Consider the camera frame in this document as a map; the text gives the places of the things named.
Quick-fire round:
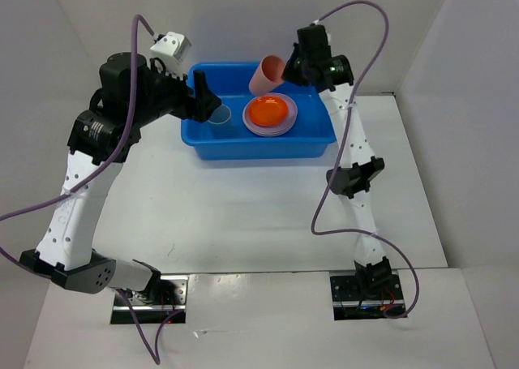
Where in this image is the pink plastic cup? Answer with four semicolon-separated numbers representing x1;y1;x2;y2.
248;55;286;97

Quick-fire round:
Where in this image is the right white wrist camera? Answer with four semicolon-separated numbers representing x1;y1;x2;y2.
312;19;332;45

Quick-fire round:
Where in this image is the blue plastic cup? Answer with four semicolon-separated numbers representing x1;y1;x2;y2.
207;105;232;139

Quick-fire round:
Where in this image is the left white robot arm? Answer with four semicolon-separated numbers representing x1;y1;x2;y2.
19;53;221;304

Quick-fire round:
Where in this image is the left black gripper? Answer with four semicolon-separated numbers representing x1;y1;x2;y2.
131;58;222;127

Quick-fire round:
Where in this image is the pink plastic plate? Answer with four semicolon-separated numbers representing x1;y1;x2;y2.
250;128;290;138

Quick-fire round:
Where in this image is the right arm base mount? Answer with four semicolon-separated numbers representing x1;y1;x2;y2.
329;274;405;321

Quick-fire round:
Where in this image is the purple plastic plate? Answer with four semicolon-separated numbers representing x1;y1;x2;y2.
242;93;298;131

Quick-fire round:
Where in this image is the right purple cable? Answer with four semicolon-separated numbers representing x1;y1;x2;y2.
311;0;421;320

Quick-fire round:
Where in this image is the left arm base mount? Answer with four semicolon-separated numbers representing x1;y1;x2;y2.
109;275;189;325

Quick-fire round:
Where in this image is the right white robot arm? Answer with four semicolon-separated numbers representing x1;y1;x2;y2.
283;23;392;300

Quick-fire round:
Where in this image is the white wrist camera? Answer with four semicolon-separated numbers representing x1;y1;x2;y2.
150;32;191;79
312;19;332;45

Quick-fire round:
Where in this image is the orange plastic plate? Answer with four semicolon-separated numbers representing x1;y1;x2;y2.
247;95;289;127

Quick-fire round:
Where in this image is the blue plastic bin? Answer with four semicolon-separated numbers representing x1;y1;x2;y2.
181;62;336;161

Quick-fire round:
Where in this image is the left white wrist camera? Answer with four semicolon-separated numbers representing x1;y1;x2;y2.
150;32;191;79

